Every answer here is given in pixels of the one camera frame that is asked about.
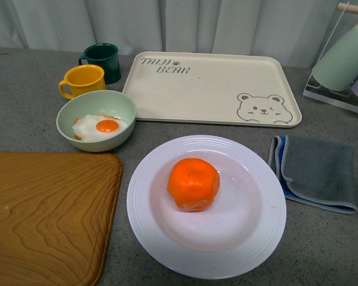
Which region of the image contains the grey-white curtain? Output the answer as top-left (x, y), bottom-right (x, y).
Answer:
top-left (0, 1), bottom-right (358, 67)

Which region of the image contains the cream bear serving tray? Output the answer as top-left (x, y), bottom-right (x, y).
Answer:
top-left (123, 52), bottom-right (302, 128)

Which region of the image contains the fake fried egg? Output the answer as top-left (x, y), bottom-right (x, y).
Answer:
top-left (72, 114), bottom-right (128, 141)

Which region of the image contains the orange mandarin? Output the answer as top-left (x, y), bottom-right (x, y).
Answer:
top-left (167, 158), bottom-right (220, 212)

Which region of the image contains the light green bowl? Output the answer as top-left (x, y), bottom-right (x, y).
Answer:
top-left (56, 90), bottom-right (137, 152)

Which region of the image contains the white cup rack wooden handle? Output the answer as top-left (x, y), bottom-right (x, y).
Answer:
top-left (303, 2), bottom-right (358, 113)

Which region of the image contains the yellow mug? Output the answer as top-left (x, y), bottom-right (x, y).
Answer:
top-left (58, 64), bottom-right (106, 100)

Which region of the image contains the white round plate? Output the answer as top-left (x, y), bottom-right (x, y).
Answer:
top-left (126, 135), bottom-right (286, 279)

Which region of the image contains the dark green mug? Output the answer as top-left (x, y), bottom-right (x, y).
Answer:
top-left (78, 43), bottom-right (121, 85)

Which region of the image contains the green plastic cup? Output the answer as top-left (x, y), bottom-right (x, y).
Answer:
top-left (312, 24), bottom-right (358, 91)

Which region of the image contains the wooden cutting board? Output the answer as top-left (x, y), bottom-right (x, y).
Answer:
top-left (0, 152), bottom-right (123, 285)

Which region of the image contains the grey folded cloth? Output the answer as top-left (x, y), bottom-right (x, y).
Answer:
top-left (267, 136), bottom-right (358, 215)

